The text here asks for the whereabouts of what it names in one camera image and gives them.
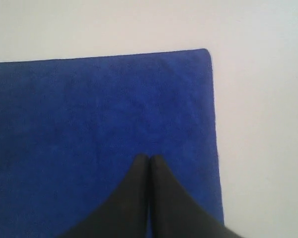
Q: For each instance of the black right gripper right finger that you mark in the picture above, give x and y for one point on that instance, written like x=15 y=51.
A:
x=174 y=213

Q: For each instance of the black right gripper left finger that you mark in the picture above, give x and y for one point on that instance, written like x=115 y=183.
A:
x=124 y=213

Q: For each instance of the blue towel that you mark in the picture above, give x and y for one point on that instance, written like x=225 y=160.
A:
x=70 y=128

